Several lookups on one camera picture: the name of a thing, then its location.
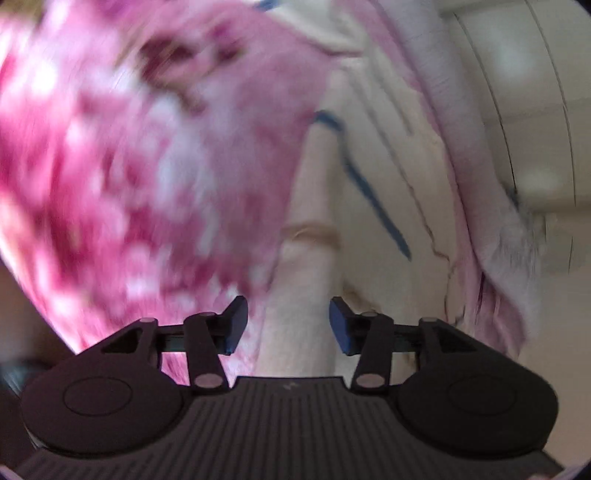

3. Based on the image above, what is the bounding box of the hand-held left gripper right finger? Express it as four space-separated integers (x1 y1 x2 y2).
329 296 519 396

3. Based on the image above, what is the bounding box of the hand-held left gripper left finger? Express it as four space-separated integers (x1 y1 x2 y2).
76 295 249 395

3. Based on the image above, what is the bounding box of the cream fleece garment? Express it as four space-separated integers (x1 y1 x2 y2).
253 0 548 378

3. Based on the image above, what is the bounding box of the pink floral blanket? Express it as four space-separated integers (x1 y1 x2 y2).
0 0 340 386

